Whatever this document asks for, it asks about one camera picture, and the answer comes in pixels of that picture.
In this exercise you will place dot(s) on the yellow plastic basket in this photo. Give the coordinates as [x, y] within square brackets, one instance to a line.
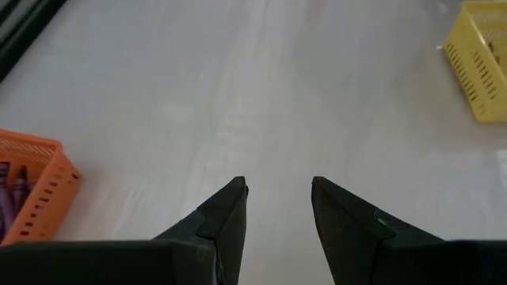
[471, 71]

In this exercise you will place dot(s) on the orange plastic basket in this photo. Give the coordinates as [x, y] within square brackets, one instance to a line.
[47, 190]

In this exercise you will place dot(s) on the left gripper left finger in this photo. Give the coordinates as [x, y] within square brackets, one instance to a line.
[222, 229]

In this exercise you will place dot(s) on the purple crayon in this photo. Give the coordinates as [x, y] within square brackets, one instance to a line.
[6, 202]
[20, 190]

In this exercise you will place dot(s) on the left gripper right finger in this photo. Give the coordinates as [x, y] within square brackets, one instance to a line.
[344, 233]

